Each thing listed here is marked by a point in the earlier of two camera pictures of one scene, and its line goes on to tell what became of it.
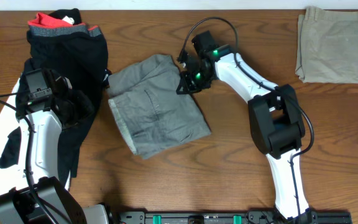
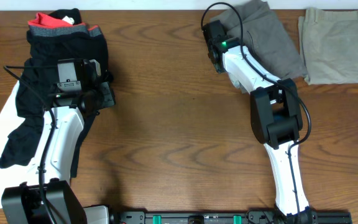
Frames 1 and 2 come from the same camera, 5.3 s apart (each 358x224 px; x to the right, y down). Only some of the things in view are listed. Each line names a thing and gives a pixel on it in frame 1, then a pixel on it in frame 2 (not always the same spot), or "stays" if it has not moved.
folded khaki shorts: [337, 46] stays
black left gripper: [86, 109] -> [109, 99]
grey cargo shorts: [153, 115] -> [254, 26]
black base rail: [234, 217] stays
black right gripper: [189, 86] -> [219, 70]
